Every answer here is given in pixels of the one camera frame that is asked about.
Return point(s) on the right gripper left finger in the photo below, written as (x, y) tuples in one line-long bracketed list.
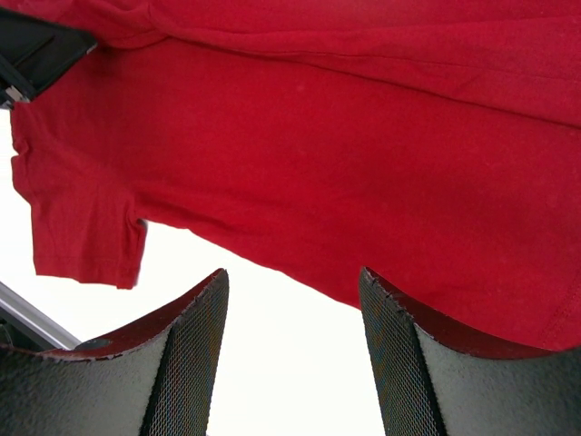
[(153, 376)]

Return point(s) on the red t-shirt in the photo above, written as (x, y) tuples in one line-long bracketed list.
[(435, 142)]

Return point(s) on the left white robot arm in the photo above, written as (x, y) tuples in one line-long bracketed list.
[(35, 54)]

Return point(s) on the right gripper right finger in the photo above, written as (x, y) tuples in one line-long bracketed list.
[(437, 376)]

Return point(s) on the aluminium table rail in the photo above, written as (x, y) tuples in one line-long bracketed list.
[(33, 323)]

